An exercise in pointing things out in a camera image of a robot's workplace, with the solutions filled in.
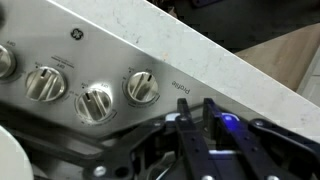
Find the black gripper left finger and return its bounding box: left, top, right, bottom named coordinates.
left=175, top=98, right=214, bottom=180

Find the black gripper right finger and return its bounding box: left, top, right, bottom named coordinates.
left=203, top=98, right=277, bottom=180

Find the steel stove knob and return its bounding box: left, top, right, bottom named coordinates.
left=25, top=66, right=67, bottom=102
left=127, top=72, right=158, bottom=103
left=75, top=89, right=111, bottom=123
left=0, top=45, right=16, bottom=79

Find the black gas stove cooktop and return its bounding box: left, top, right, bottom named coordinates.
left=0, top=0, right=264, bottom=141

